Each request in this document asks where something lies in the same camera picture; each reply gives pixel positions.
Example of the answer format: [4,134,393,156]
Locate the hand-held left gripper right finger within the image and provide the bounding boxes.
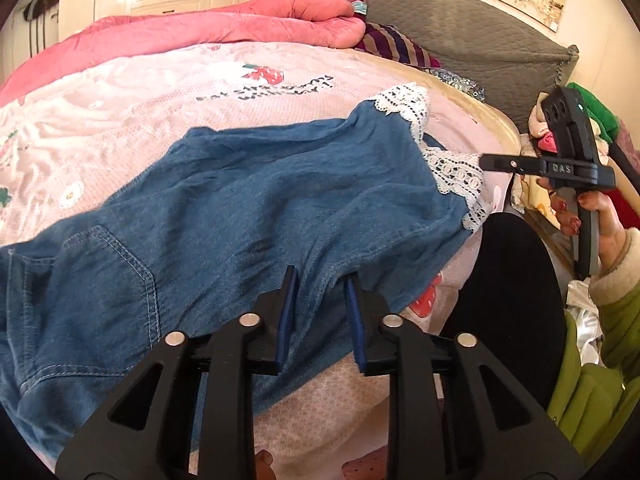
[342,272,586,480]

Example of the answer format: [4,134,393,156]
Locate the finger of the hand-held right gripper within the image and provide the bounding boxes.
[479,154,547,176]

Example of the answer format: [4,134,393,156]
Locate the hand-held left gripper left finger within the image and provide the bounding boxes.
[55,265,301,480]

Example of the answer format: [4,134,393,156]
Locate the blue denim pants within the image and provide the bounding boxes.
[0,82,493,461]

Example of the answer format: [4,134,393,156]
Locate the person's right forearm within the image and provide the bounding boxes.
[587,227,640,366]

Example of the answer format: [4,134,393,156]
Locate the person's right hand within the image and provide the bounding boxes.
[542,189,628,261]

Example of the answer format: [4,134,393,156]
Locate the pink plush cloth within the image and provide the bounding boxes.
[529,92,560,155]

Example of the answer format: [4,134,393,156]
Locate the green fluffy cloth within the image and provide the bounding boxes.
[567,82,621,143]

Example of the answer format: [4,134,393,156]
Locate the yellow printed cloth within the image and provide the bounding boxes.
[511,175,562,223]

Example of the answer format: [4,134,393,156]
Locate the dark red cloth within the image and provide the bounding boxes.
[611,125,640,223]

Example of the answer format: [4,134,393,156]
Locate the dark blue patterned cloth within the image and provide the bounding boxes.
[430,67,486,103]

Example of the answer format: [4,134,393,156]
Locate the grey quilted headboard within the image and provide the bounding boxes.
[295,0,581,133]

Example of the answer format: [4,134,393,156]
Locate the pink dotted cloth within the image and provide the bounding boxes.
[340,464,392,480]

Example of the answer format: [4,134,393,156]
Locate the striped purple pillow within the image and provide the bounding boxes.
[354,22,443,71]

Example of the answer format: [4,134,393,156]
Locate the white crumpled cloth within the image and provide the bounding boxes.
[566,280,603,367]

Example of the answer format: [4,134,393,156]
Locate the person's green jacket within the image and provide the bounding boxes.
[546,310,628,463]

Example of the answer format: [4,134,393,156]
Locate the pink strawberry print bed sheet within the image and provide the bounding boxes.
[0,40,523,480]

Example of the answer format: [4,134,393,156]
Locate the pink quilt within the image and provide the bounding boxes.
[0,0,368,106]

